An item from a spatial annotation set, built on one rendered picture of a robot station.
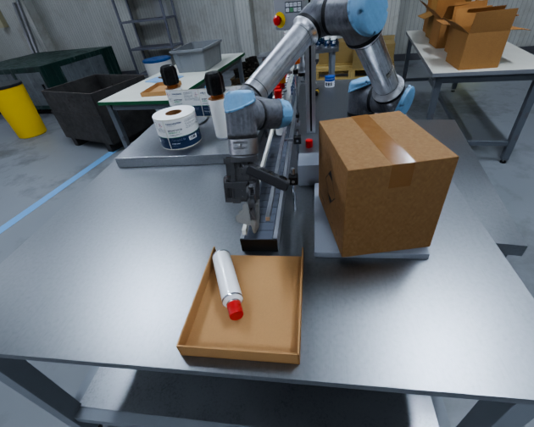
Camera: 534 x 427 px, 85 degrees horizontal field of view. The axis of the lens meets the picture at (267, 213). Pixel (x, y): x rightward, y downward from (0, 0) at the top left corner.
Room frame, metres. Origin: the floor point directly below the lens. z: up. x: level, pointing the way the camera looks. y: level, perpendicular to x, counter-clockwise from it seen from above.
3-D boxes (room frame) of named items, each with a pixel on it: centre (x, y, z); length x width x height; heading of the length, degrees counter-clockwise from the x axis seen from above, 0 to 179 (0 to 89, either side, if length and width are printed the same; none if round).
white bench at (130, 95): (3.53, 0.68, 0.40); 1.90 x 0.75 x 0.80; 160
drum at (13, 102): (4.75, 3.51, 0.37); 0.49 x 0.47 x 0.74; 68
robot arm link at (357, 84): (1.25, -0.47, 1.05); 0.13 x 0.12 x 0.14; 36
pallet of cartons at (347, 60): (5.82, -1.96, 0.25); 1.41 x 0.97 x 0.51; 70
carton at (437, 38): (3.26, -2.05, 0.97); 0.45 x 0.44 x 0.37; 73
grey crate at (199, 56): (3.75, 0.52, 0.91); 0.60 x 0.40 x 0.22; 164
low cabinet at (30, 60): (6.82, 4.08, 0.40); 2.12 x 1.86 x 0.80; 70
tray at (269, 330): (0.46, 0.07, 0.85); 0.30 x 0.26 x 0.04; 168
